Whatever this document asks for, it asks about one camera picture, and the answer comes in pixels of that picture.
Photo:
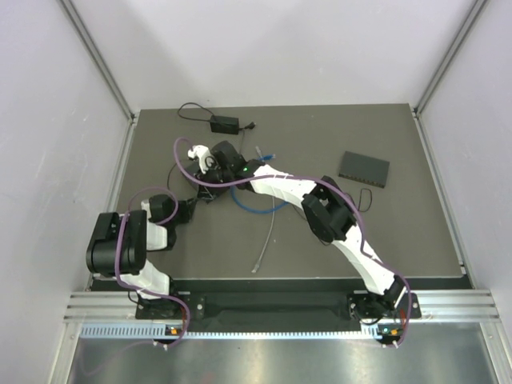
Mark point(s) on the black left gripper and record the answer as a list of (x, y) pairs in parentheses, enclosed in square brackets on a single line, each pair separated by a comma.
[(187, 207)]

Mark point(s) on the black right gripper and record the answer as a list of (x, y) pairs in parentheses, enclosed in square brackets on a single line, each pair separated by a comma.
[(206, 175)]

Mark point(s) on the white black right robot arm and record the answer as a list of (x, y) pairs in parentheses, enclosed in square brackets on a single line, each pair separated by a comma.
[(330, 214)]

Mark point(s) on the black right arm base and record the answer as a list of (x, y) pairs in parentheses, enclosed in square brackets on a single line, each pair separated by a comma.
[(368, 306)]

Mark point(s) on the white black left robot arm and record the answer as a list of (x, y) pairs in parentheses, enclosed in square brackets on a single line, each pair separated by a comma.
[(119, 248)]

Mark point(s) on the black left power adapter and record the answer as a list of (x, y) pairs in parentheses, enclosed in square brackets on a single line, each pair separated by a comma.
[(224, 125)]

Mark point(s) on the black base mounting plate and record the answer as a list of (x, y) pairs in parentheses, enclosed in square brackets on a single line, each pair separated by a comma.
[(262, 305)]

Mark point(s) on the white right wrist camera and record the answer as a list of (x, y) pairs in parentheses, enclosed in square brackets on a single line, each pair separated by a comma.
[(203, 156)]

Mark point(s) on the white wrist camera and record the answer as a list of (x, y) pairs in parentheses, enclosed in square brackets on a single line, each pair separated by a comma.
[(203, 156), (145, 205)]

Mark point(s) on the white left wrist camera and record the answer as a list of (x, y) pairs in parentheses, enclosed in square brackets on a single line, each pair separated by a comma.
[(145, 205)]

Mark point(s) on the grey slotted cable duct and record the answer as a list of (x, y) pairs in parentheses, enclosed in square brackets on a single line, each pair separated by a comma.
[(166, 331)]

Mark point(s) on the aluminium left corner post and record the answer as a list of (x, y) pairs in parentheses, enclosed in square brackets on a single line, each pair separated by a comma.
[(71, 12)]

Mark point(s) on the aluminium corner post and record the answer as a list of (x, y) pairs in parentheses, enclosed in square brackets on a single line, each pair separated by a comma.
[(71, 12), (456, 43)]

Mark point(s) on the aluminium frame rail front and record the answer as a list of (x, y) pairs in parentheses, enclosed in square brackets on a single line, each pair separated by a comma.
[(426, 306)]

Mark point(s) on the aluminium right corner post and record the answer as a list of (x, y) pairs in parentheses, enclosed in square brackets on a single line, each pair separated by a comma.
[(456, 43)]

